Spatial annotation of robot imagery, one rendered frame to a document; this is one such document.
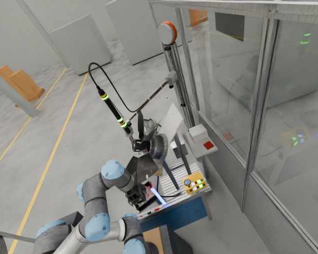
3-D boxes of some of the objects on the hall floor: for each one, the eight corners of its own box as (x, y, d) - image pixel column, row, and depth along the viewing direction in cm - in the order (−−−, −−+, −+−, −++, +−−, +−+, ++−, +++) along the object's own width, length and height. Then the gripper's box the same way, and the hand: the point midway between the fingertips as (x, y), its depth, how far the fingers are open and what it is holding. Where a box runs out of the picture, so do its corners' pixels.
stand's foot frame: (196, 165, 244) (196, 162, 239) (212, 191, 210) (211, 189, 204) (160, 181, 244) (159, 178, 239) (170, 210, 210) (168, 208, 205)
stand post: (178, 185, 231) (159, 149, 169) (180, 190, 224) (162, 156, 163) (175, 186, 231) (156, 151, 170) (178, 192, 224) (158, 157, 163)
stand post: (193, 179, 230) (173, 126, 153) (195, 184, 224) (176, 132, 147) (190, 180, 230) (169, 128, 153) (192, 185, 224) (172, 134, 147)
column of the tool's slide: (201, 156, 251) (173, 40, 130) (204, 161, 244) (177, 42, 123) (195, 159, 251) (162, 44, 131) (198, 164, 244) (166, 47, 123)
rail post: (210, 215, 192) (202, 190, 139) (212, 218, 189) (205, 194, 136) (207, 216, 192) (198, 191, 139) (209, 219, 189) (200, 196, 136)
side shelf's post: (207, 175, 227) (199, 140, 171) (209, 178, 224) (201, 143, 168) (205, 176, 227) (196, 142, 171) (206, 179, 224) (198, 144, 168)
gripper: (119, 198, 65) (139, 213, 80) (138, 190, 65) (155, 206, 80) (117, 181, 72) (136, 198, 86) (135, 173, 72) (151, 191, 86)
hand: (143, 196), depth 84 cm, fingers closed
